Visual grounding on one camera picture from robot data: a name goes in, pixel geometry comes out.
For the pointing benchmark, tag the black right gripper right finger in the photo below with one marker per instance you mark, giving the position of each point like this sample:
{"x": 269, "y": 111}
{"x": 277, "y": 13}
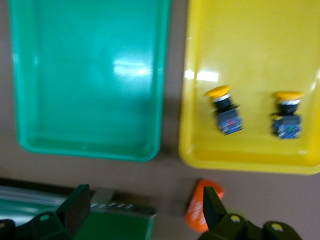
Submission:
{"x": 215, "y": 210}

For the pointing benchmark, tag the green plastic tray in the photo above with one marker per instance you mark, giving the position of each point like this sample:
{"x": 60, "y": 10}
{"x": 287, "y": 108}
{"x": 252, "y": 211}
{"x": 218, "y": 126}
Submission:
{"x": 87, "y": 75}

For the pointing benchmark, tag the yellow plastic tray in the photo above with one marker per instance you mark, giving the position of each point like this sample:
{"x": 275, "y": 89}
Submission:
{"x": 250, "y": 45}

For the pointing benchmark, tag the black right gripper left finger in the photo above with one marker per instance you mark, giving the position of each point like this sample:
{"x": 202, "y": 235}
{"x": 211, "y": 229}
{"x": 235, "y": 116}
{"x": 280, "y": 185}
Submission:
{"x": 72, "y": 207}

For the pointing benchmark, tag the yellow mushroom push button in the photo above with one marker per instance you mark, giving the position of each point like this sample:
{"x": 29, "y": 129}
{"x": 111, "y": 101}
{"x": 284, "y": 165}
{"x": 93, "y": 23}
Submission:
{"x": 227, "y": 117}
{"x": 287, "y": 122}

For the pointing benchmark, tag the orange cylindrical battery cell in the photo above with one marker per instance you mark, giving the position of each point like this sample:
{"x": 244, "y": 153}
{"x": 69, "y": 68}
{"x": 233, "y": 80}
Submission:
{"x": 196, "y": 207}

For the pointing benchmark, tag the green conveyor belt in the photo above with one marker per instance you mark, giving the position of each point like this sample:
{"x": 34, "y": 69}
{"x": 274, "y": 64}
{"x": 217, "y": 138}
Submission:
{"x": 120, "y": 225}

